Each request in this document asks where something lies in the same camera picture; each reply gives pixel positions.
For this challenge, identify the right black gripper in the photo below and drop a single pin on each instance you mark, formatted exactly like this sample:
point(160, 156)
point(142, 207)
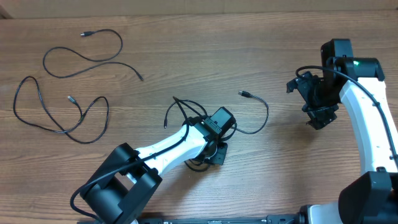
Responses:
point(323, 116)

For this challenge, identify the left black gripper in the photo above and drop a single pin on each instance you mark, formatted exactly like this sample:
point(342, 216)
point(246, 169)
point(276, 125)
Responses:
point(219, 156)

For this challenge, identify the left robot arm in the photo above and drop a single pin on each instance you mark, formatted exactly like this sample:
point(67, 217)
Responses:
point(124, 183)

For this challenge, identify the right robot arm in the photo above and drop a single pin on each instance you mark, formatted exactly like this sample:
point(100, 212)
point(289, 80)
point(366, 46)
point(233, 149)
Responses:
point(359, 85)

